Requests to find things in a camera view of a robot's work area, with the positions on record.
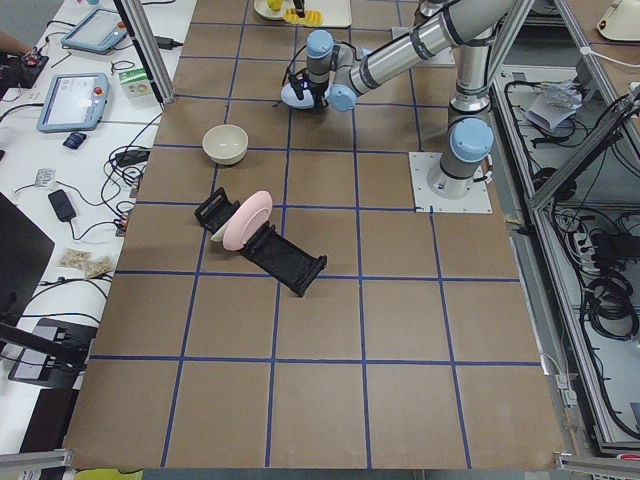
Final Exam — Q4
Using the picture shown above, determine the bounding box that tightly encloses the blue plate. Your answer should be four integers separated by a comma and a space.
281, 82, 317, 110

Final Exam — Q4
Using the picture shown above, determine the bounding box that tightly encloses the sliced bread loaf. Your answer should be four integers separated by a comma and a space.
283, 8, 323, 28

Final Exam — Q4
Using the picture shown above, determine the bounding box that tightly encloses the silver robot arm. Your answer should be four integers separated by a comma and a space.
281, 1, 532, 200

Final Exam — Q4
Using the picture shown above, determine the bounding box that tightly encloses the cream plate with lemon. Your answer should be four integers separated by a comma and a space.
254, 0, 294, 21

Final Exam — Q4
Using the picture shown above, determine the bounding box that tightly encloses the pink plate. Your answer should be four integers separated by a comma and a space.
222, 191, 273, 251

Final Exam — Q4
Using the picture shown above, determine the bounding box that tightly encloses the cream plate in rack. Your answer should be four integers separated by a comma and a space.
210, 225, 226, 243

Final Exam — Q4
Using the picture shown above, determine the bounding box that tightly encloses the yellow lemon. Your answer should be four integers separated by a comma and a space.
267, 0, 283, 12

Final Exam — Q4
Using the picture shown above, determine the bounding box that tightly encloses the white rectangular tray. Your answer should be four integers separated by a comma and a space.
304, 0, 352, 28

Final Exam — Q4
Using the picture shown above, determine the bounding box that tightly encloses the cream bowl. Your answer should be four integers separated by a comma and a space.
202, 124, 249, 166

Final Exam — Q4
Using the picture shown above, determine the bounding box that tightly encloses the green white box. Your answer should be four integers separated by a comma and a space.
118, 68, 152, 99

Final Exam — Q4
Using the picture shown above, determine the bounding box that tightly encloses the black dish rack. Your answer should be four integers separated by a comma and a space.
194, 187, 327, 297

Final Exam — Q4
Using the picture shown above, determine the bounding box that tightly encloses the black power adapter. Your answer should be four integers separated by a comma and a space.
114, 149, 150, 168

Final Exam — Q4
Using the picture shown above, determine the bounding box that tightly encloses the far teach pendant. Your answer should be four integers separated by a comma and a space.
61, 8, 127, 54

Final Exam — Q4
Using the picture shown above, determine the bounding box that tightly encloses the teach pendant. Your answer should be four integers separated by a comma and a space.
36, 72, 110, 133
61, 8, 127, 54

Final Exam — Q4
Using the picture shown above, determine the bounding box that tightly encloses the near teach pendant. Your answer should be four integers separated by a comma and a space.
36, 72, 110, 133

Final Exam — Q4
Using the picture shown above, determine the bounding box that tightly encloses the black smartphone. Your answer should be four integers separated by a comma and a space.
48, 189, 77, 222

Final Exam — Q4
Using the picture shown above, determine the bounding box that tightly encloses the black monitor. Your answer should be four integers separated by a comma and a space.
0, 194, 54, 326

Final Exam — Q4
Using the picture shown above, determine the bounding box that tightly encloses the aluminium frame post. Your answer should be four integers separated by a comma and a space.
114, 0, 175, 105

